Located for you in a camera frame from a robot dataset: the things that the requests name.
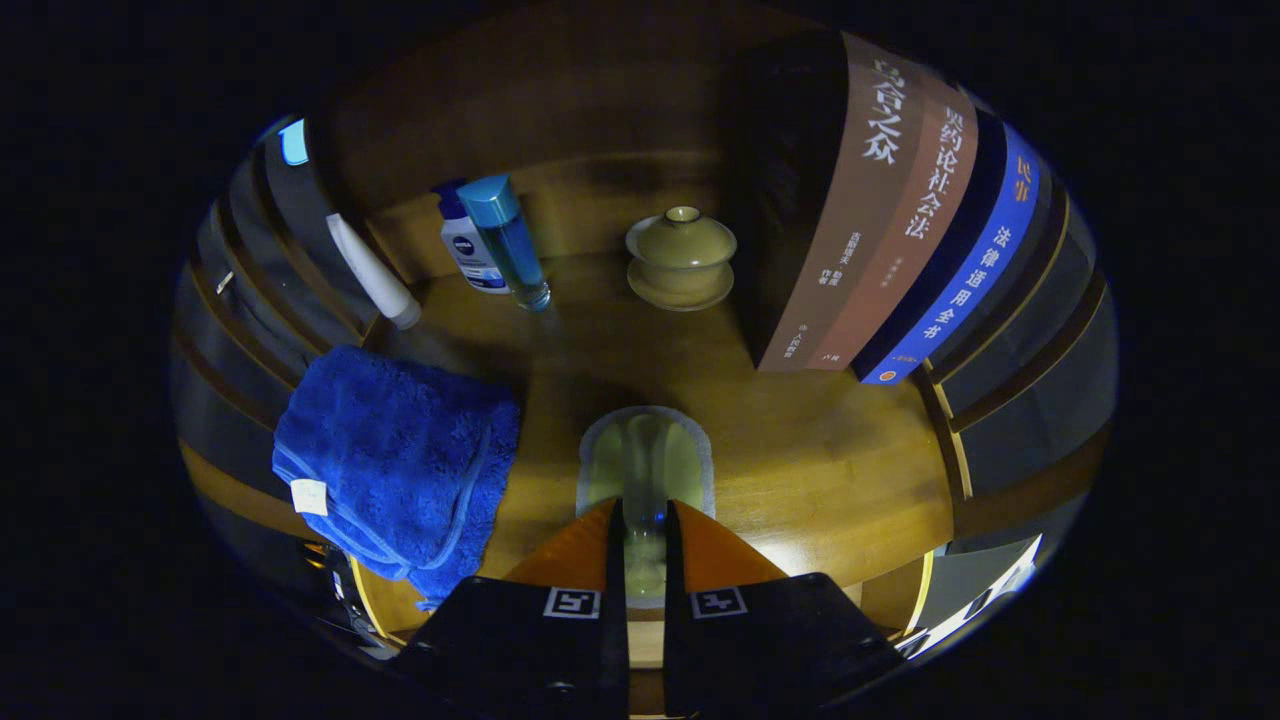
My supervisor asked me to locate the wooden cabinet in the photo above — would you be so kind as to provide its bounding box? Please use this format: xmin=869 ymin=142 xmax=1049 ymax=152
xmin=170 ymin=0 xmax=1116 ymax=681

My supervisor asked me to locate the white bottle with blue cap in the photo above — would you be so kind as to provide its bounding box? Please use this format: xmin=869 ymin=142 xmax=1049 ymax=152
xmin=434 ymin=180 xmax=511 ymax=295

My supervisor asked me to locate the white tube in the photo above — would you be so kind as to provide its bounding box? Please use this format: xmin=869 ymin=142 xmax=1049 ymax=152
xmin=326 ymin=213 xmax=422 ymax=330

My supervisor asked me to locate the blue book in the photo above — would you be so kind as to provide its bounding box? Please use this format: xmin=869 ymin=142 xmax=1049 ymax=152
xmin=852 ymin=110 xmax=1041 ymax=386

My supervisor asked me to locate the green brush with white base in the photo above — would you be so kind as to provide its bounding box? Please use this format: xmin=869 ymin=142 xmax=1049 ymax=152
xmin=577 ymin=405 xmax=716 ymax=606

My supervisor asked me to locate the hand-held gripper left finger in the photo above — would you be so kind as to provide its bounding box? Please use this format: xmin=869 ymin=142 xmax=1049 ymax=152
xmin=395 ymin=497 xmax=631 ymax=719

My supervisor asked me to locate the beige lidded tea cup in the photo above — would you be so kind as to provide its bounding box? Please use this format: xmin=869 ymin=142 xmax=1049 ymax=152
xmin=626 ymin=206 xmax=738 ymax=312

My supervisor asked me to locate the blue towel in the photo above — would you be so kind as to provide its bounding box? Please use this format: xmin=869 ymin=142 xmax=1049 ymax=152
xmin=272 ymin=345 xmax=521 ymax=611

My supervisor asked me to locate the dark brown book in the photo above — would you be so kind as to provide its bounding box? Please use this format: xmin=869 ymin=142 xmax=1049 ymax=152
xmin=745 ymin=30 xmax=926 ymax=373

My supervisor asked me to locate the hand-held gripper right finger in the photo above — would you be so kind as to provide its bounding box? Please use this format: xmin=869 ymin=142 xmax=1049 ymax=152
xmin=662 ymin=498 xmax=906 ymax=716

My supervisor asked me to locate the reddish brown book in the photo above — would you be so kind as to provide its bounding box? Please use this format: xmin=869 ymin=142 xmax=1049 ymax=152
xmin=808 ymin=75 xmax=979 ymax=371

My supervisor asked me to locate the wooden countertop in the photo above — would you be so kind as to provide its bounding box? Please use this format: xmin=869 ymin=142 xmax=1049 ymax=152
xmin=350 ymin=250 xmax=956 ymax=641

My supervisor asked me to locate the teal bottle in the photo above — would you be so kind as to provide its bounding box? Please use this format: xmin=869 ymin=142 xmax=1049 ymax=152
xmin=457 ymin=174 xmax=552 ymax=312

